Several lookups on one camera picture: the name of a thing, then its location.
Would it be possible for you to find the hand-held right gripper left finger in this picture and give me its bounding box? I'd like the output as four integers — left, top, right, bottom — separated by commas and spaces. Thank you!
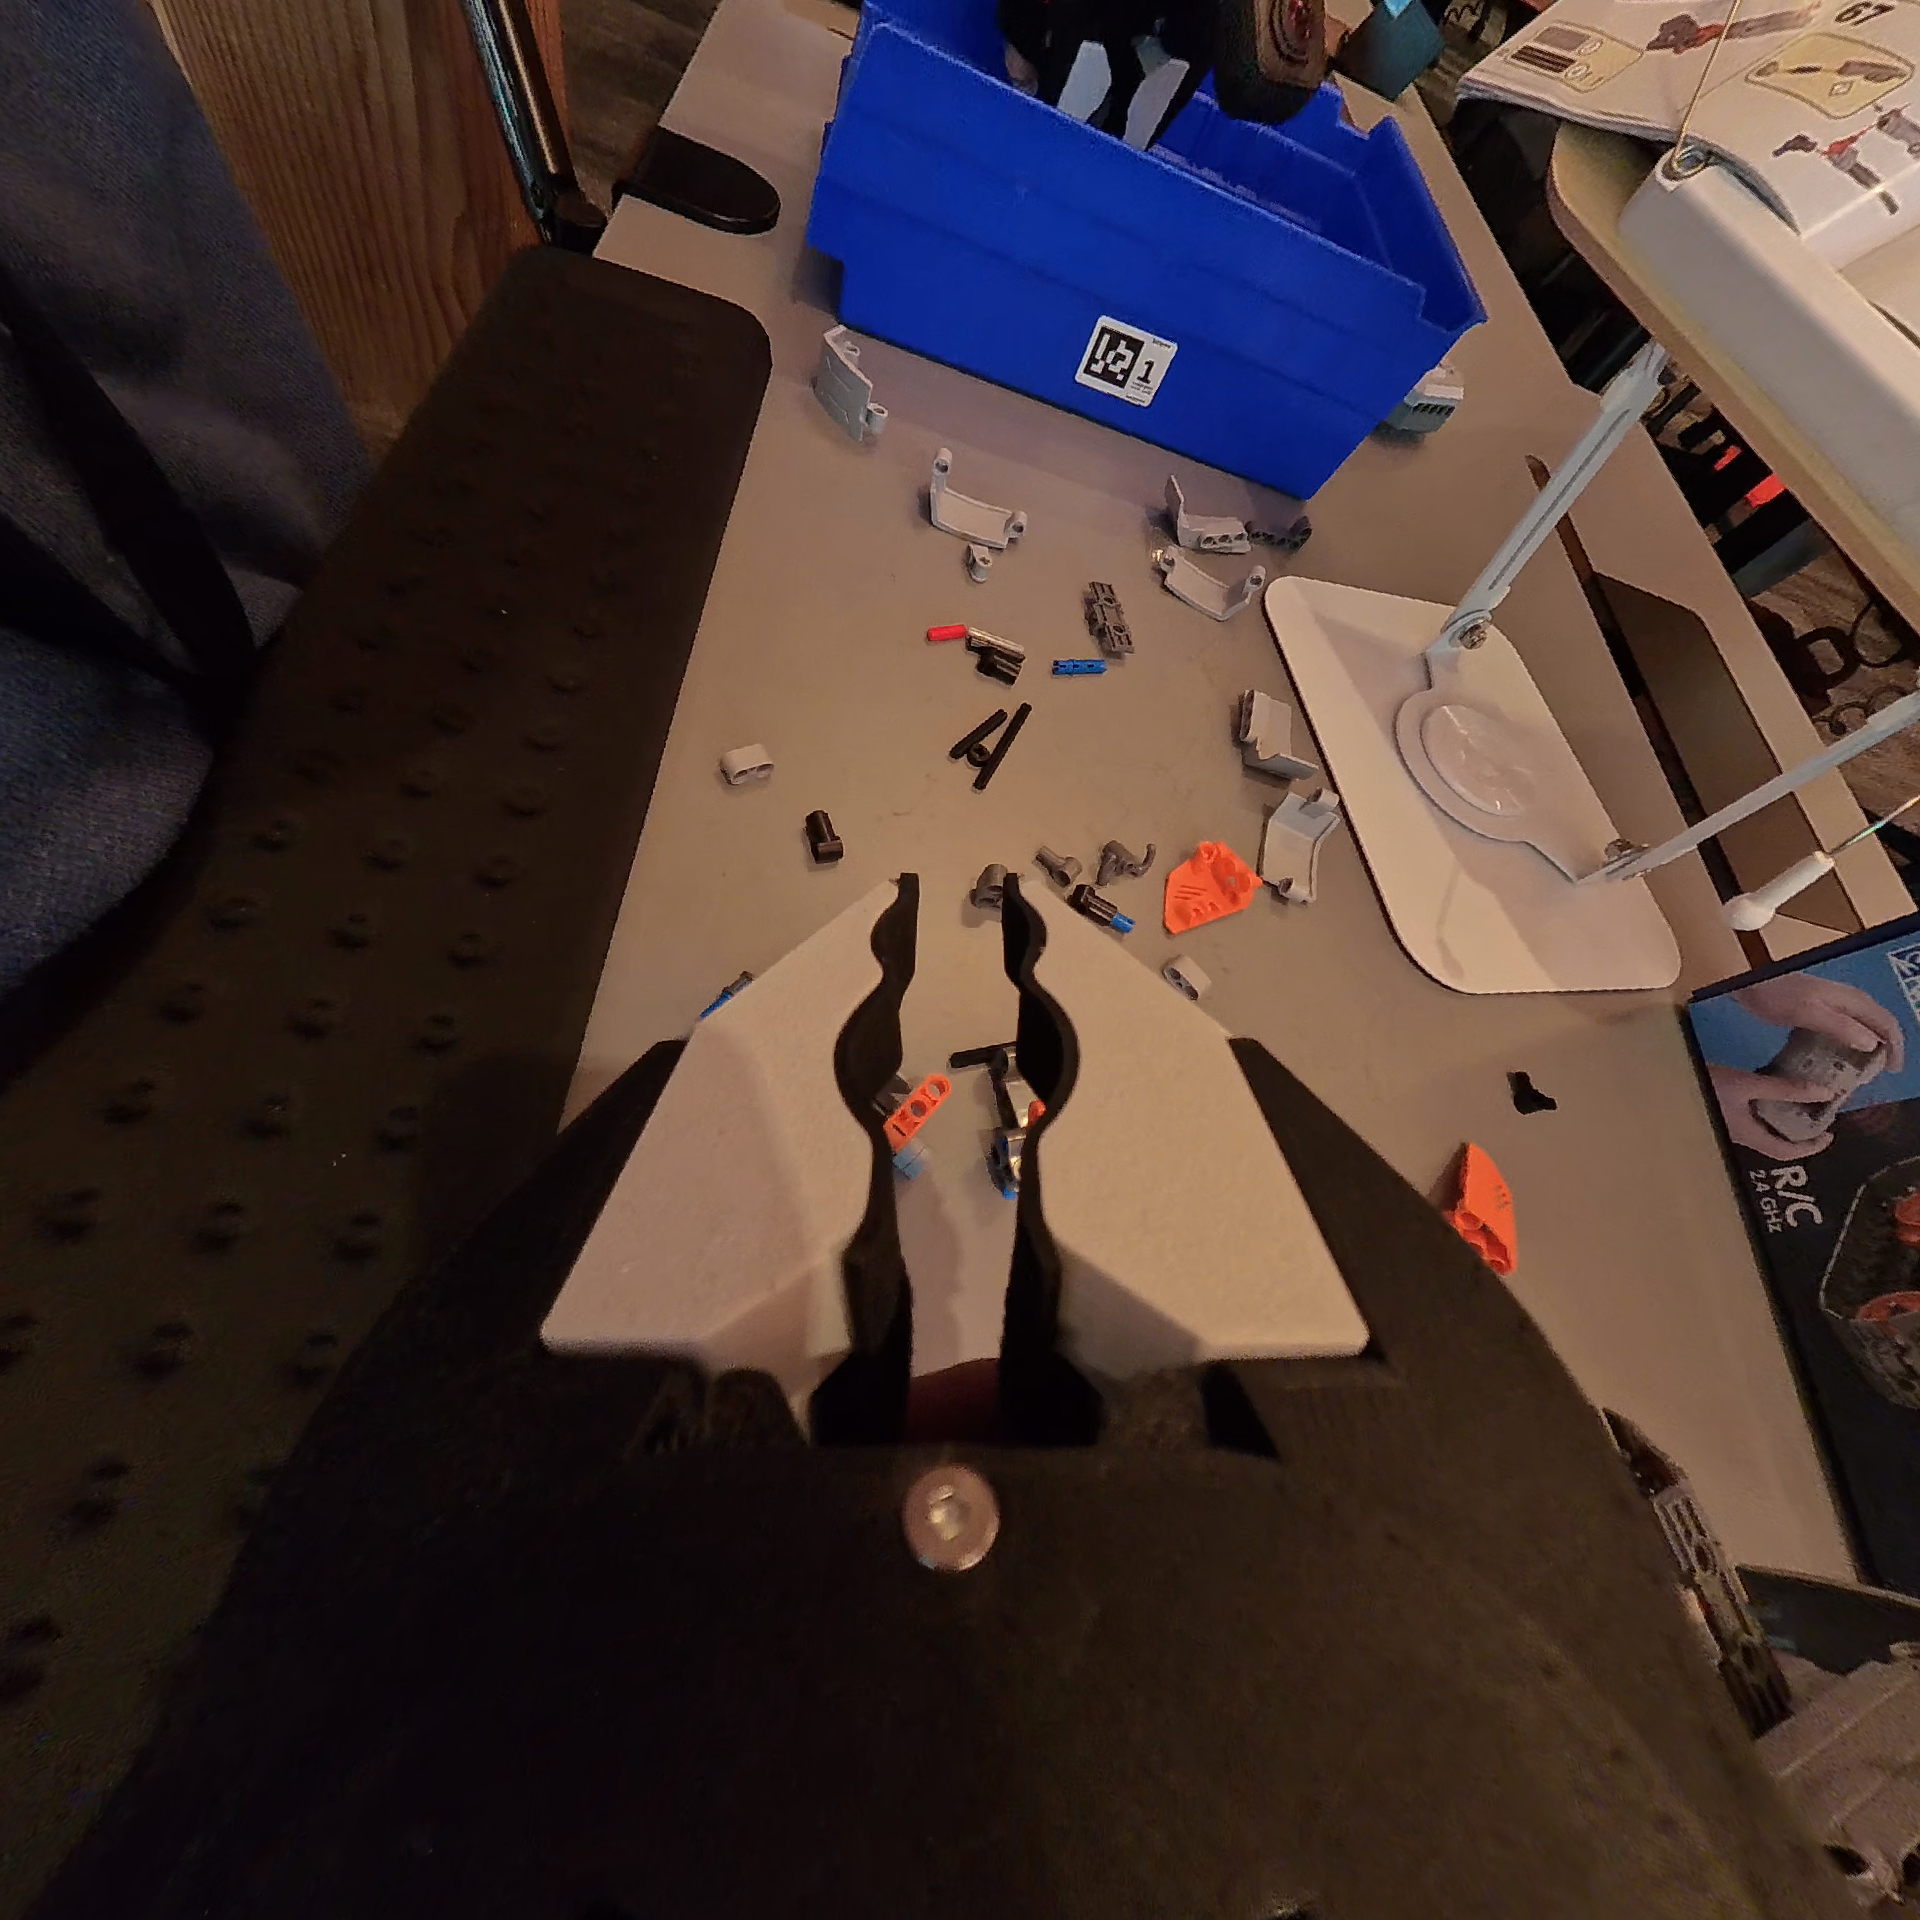
539, 874, 918, 1441

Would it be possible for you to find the blue robot kit box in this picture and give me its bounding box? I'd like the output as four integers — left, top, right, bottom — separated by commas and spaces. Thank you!
1685, 922, 1920, 1593

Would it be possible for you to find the orange curved panel brick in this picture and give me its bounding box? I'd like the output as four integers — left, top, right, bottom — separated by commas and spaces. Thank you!
1160, 841, 1257, 934

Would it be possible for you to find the grey brick assembly orange beam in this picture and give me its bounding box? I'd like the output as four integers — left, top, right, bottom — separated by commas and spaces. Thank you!
697, 972, 955, 1183

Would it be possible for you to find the blue storage bin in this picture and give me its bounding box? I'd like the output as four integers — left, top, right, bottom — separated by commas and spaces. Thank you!
805, 0, 1487, 499

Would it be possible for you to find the grey curved panel brick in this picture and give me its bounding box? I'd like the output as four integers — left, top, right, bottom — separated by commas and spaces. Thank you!
1257, 790, 1345, 904
1234, 690, 1322, 783
814, 326, 885, 444
1150, 548, 1266, 622
923, 448, 1030, 546

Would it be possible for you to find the orange wedge panel brick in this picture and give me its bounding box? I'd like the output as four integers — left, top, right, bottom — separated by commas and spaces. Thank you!
1430, 1143, 1519, 1277

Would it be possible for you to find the white book stand base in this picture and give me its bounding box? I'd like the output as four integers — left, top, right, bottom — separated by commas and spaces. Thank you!
1262, 119, 1920, 995

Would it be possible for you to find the instruction booklet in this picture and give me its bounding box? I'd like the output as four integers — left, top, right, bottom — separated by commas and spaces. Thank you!
1454, 0, 1920, 272

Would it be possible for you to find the partly built toy robot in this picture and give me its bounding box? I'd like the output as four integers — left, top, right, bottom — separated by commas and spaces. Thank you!
1604, 1410, 1920, 1920

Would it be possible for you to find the dark grey connector piece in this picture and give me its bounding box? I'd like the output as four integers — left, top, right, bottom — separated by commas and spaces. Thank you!
983, 1049, 1051, 1202

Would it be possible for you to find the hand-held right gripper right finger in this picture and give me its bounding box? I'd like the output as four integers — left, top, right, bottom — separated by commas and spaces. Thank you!
1000, 874, 1369, 1433

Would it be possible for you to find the black dimpled pad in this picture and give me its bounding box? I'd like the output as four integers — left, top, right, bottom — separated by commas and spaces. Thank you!
0, 247, 773, 1920

